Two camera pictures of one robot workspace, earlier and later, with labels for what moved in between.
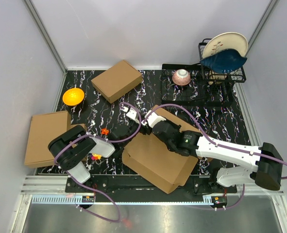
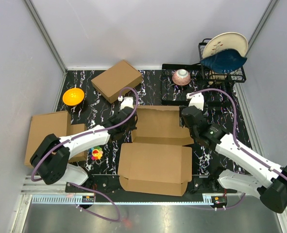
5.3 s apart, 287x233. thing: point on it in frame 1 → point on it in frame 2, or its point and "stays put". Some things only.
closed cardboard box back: x=116 y=81 stays put
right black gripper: x=175 y=126 → x=183 y=119
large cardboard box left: x=43 y=128 stays put
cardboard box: x=152 y=159 stays put
